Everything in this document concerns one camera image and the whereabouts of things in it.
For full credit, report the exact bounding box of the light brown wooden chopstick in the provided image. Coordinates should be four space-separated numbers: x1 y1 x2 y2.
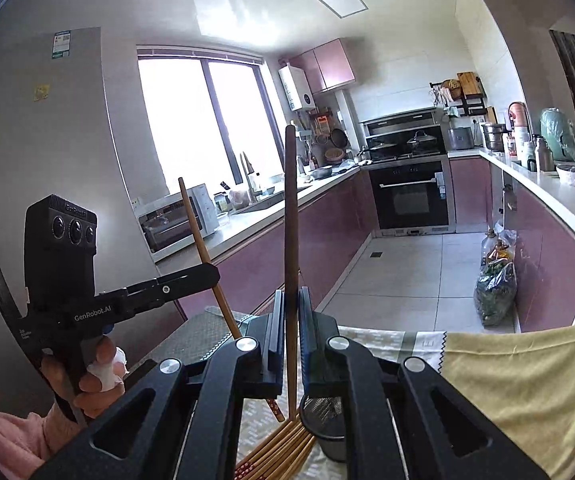
178 177 286 422

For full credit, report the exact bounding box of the dark brown wooden chopstick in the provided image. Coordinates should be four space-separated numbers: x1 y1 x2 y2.
284 124 298 422

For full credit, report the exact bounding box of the pink sleeved forearm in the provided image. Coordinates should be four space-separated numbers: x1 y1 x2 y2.
0 403 80 479

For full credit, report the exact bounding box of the kitchen window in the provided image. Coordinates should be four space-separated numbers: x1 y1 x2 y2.
138 53 284 193

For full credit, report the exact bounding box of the person's left hand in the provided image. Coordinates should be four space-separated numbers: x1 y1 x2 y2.
40 336 127 419

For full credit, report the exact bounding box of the white toaster oven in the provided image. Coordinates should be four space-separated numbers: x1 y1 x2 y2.
134 183 219 262

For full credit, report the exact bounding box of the black mesh utensil holder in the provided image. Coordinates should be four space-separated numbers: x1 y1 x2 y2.
299 394 346 464

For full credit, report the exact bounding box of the patterned white green tablecloth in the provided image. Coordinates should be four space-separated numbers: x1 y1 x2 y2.
236 326 447 479

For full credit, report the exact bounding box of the bundle of bamboo chopsticks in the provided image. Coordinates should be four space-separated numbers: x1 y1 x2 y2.
233 415 316 480

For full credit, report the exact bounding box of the plastic bag of vegetables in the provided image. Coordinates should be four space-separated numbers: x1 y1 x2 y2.
473 222 517 327

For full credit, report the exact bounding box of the black built-in oven stove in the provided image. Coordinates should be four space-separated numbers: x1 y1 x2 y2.
362 107 455 236

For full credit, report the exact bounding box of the silver grey refrigerator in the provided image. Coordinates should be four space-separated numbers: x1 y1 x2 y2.
0 26 189 406

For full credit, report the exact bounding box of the black wok with lid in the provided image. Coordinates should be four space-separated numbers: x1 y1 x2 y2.
407 130 438 154

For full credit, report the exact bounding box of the yellow cloth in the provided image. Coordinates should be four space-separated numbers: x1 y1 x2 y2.
441 325 575 479

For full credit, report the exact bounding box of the white water heater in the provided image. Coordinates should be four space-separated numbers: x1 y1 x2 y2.
279 64 316 112

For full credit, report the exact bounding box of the steel stock pot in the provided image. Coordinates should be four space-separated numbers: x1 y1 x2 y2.
479 122 508 153

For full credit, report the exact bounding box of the stainless steel thermos bottle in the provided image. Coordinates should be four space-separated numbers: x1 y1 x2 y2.
535 136 555 172

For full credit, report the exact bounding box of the white bowl on counter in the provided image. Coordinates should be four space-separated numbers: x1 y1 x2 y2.
555 162 575 186

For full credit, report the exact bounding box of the mint green appliance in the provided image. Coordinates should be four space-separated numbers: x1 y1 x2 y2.
540 107 575 162

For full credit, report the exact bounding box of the pink upper wall cabinet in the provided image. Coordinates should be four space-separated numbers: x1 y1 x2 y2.
289 39 356 93

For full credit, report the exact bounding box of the black wall spice rack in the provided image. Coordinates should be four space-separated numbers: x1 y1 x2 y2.
429 72 487 117

